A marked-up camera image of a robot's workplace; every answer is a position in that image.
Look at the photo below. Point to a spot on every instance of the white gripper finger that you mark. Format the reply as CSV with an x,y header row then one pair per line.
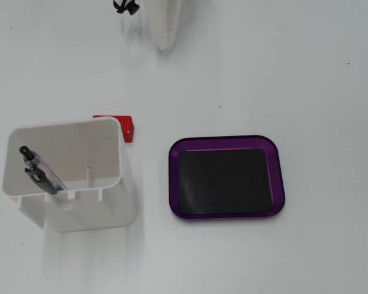
x,y
165,21

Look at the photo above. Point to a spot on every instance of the black clear retractable pen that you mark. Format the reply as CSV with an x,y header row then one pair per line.
x,y
46,174

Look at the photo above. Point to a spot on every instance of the white plastic pen holder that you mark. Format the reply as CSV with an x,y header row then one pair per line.
x,y
89,214

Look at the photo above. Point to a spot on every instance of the red cube block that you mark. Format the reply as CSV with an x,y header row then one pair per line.
x,y
127,125

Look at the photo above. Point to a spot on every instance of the purple tray black mat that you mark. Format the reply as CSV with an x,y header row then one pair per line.
x,y
174,153

